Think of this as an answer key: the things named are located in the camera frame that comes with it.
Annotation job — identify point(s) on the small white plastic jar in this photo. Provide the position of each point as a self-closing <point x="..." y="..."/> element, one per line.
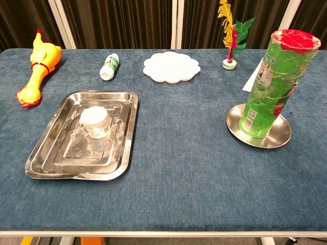
<point x="95" y="122"/>

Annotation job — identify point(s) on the red green snack can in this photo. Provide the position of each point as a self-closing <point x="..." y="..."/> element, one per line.
<point x="276" y="84"/>

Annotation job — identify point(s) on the blue tablecloth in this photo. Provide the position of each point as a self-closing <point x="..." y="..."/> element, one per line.
<point x="178" y="166"/>

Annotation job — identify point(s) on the white flower-shaped palette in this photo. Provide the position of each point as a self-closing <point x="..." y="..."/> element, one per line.
<point x="171" y="67"/>

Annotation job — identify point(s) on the white green drink bottle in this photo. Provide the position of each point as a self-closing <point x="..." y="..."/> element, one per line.
<point x="110" y="67"/>

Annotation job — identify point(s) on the light blue white box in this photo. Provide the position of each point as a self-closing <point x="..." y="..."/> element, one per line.
<point x="251" y="81"/>

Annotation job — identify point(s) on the rectangular steel tray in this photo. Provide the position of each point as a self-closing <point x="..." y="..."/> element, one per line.
<point x="64" y="158"/>

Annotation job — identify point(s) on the dark brown curtain panel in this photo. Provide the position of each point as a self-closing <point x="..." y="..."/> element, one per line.
<point x="201" y="23"/>
<point x="117" y="23"/>
<point x="314" y="18"/>
<point x="20" y="20"/>

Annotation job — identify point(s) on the colourful feather shuttlecock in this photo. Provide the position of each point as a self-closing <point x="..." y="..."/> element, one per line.
<point x="231" y="38"/>

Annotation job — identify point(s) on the round steel plate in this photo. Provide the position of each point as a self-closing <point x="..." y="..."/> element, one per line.
<point x="281" y="134"/>

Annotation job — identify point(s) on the yellow rubber chicken toy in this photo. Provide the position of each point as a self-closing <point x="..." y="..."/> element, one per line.
<point x="43" y="58"/>

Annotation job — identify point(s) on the white partition post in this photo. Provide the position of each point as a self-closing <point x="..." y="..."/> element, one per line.
<point x="177" y="25"/>
<point x="62" y="25"/>
<point x="286" y="25"/>

